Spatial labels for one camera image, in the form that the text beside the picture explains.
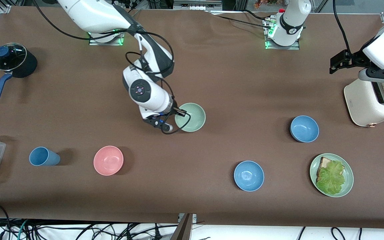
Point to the green bowl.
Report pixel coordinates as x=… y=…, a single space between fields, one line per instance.
x=195 y=116

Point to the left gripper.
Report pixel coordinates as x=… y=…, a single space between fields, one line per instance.
x=357 y=58

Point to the orange red object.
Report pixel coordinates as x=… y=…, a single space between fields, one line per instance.
x=260 y=3

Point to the glass lid blue knob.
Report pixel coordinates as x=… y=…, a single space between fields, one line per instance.
x=10 y=57

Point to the small metal bracket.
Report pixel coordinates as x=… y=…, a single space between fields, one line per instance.
x=194 y=217

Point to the bread slice under lettuce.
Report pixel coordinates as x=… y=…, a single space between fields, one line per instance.
x=324 y=163

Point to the blue bowl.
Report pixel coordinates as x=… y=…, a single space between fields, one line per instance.
x=248 y=176
x=304 y=129

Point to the pink bowl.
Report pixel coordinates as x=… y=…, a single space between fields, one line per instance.
x=108 y=160

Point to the green lettuce leaf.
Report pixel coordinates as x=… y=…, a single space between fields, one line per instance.
x=332 y=178

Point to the blue cup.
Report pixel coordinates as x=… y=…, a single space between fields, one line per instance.
x=42 y=156

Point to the white toaster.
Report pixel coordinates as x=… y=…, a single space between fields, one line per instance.
x=365 y=103

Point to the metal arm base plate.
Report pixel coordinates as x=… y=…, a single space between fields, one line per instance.
x=107 y=43
x=288 y=47

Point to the green plate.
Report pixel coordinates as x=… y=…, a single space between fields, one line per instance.
x=349 y=180

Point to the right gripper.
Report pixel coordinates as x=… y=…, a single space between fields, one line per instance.
x=174 y=108

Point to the grey box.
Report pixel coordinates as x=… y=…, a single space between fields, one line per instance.
x=197 y=6

